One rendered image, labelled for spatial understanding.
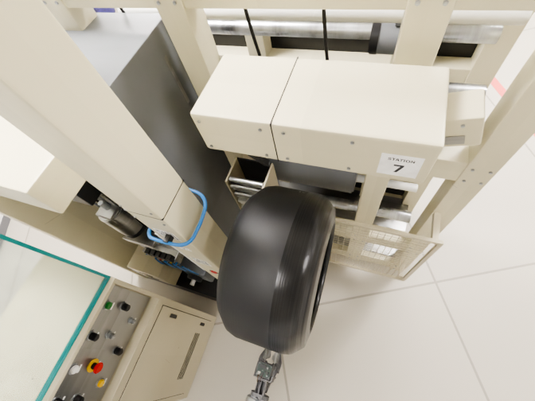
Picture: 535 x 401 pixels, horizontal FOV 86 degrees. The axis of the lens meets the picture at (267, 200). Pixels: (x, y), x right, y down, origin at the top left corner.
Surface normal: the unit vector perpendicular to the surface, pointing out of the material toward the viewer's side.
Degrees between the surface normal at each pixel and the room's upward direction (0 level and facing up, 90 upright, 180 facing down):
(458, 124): 90
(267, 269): 18
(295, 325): 60
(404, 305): 0
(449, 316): 0
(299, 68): 0
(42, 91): 90
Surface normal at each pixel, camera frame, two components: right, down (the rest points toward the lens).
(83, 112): 0.94, 0.20
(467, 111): -0.44, -0.51
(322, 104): -0.16, -0.47
